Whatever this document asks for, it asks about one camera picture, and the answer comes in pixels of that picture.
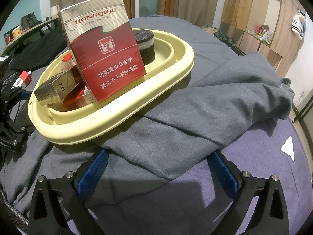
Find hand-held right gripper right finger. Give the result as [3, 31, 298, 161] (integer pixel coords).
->
[207, 149, 288, 235]

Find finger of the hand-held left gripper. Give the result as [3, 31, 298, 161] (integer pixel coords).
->
[0, 114, 33, 155]
[2, 88, 34, 110]

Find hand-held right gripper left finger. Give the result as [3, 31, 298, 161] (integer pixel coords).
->
[28, 148, 109, 235]

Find red and silver cigarette box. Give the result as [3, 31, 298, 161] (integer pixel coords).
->
[59, 0, 147, 104]

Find pale yellow plastic basin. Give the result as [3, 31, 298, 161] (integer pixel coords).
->
[28, 29, 195, 145]

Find small red cigarette box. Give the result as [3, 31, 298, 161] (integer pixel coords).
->
[18, 70, 33, 88]

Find gold cigarette box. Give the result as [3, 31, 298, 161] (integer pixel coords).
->
[34, 68, 81, 106]

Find black cloth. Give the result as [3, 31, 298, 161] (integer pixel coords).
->
[11, 26, 67, 70]

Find dark curved desk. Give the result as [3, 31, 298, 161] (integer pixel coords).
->
[0, 17, 60, 53]

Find red capped lighter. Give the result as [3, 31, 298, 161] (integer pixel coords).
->
[61, 55, 75, 72]

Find black bag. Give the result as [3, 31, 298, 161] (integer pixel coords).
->
[20, 13, 42, 30]

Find white paper scrap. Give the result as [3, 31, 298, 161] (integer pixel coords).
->
[280, 135, 297, 162]

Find grey garment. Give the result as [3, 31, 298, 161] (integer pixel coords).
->
[12, 51, 295, 216]

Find black and grey sponge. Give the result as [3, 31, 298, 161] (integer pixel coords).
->
[132, 29, 157, 66]

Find pile of shelf clutter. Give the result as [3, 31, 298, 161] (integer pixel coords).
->
[247, 24, 275, 45]

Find wooden wardrobe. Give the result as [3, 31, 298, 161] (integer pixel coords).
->
[221, 0, 307, 79]

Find white hanging bag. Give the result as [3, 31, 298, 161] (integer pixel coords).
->
[292, 10, 308, 39]

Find braided cable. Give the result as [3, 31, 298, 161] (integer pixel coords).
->
[0, 183, 28, 232]

